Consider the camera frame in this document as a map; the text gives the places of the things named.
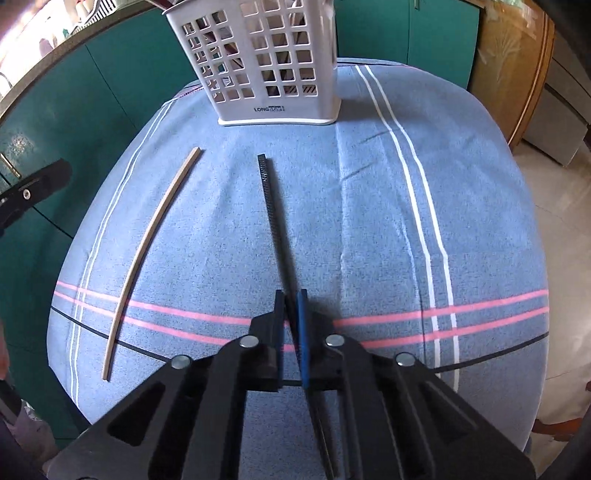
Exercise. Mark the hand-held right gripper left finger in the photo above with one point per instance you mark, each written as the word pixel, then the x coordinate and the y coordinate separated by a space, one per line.
pixel 278 332

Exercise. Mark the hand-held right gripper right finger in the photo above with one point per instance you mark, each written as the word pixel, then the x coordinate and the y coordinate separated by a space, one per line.
pixel 302 332

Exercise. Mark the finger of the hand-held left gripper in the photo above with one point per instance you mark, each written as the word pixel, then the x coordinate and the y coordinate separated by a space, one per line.
pixel 32 191

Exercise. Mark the cream chopstick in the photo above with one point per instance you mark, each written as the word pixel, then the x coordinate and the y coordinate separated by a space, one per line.
pixel 137 258

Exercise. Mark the black chopstick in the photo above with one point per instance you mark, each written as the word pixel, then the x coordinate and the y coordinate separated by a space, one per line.
pixel 272 207

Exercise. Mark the white plastic utensil holder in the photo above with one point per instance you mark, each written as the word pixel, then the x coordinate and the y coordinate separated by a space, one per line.
pixel 314 113

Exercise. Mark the blue striped tablecloth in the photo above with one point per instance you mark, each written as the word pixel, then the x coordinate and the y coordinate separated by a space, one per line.
pixel 369 230

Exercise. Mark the kitchen counter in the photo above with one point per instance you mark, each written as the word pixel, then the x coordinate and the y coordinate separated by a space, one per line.
pixel 27 50

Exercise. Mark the person's patterned clothing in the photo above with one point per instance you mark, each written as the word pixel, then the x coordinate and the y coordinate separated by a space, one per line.
pixel 32 434

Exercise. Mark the wooden glass cabinet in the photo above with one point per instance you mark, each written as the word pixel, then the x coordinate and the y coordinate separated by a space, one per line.
pixel 508 69

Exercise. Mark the grey metal cabinet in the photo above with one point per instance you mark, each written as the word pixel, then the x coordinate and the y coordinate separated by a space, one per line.
pixel 563 115

